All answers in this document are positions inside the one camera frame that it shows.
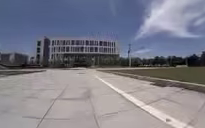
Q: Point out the grey concrete slab pavement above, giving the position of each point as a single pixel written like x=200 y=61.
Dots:
x=70 y=100

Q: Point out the tall pole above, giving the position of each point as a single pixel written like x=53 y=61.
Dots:
x=129 y=55

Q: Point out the grass verge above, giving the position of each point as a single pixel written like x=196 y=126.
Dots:
x=10 y=72

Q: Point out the large white multi-storey building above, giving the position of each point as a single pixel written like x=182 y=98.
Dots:
x=78 y=50

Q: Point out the row of dark trees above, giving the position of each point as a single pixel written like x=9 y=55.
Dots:
x=176 y=60

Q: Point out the low grey building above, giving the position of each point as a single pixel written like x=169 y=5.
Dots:
x=14 y=58

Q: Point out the pale kerb strip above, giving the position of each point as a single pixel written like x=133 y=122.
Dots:
x=163 y=81

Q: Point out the green grass field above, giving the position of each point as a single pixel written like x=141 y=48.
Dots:
x=176 y=74

